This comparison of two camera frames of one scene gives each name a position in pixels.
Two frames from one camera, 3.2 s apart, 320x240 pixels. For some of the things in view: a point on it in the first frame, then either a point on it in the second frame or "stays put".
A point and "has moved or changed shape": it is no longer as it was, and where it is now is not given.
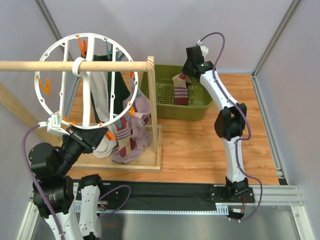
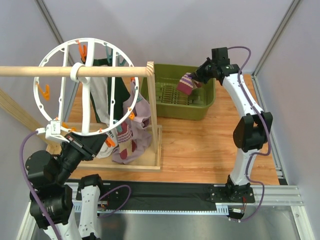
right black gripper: [187, 69] -> [201, 74]
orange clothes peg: [110, 136] -> [110, 143]
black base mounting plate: [123, 194] stays put
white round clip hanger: [86, 100] has moved or changed shape
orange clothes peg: [131, 111] -> [131, 116]
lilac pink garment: [137, 107] stays put
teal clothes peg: [118, 122] -> [119, 128]
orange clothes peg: [46, 88] -> [46, 94]
